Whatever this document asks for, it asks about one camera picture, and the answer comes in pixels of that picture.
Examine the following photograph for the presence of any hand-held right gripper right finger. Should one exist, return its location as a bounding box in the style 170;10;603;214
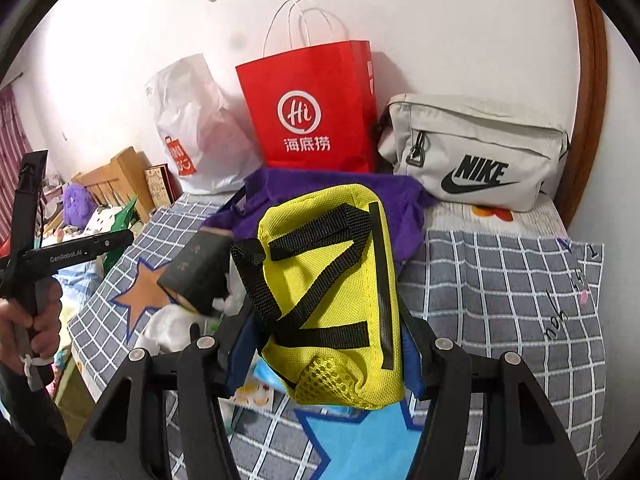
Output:
398;305;586;480

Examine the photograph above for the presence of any red paper shopping bag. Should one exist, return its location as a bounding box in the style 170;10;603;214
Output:
235;0;378;173

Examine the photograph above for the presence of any white green rolled cloth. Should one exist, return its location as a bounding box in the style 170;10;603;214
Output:
137;305;221;356

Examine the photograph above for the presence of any person's left forearm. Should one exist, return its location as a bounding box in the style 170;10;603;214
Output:
0;360;76;480

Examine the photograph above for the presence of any purple plush toy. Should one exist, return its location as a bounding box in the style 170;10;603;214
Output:
62;183;98;228

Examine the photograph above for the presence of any black box with gold edge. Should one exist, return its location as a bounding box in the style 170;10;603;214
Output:
156;227;251;316

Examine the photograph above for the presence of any white plastic shopping bag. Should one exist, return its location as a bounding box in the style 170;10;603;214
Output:
145;53;263;195

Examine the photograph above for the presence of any dark brown wooden headboard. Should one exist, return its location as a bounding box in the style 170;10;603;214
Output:
555;0;608;226

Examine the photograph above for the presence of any grey waist bag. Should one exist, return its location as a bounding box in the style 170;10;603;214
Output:
377;92;572;212

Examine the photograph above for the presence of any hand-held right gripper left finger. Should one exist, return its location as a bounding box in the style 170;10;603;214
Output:
60;307;263;480

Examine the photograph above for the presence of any white fruit print snack packet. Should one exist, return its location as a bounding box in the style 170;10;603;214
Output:
234;385;277;412

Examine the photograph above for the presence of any striped pink curtain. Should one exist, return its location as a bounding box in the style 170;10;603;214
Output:
0;85;36;241

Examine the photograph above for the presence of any yellow mesh pocket bag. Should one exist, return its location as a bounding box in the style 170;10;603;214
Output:
231;184;405;411

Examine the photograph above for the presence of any grey checked star blanket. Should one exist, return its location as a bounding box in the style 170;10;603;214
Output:
67;192;608;480

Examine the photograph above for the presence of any green paper bag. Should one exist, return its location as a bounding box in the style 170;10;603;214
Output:
102;197;138;241

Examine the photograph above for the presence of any purple cloth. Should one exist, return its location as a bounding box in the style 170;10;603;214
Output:
202;167;438;271

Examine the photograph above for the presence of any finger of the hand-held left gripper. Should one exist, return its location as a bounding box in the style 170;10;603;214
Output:
11;150;48;257

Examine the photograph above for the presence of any person's left hand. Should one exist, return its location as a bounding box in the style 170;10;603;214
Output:
0;280;63;367

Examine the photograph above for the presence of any patterned brown box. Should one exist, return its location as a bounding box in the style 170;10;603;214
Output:
145;164;181;206

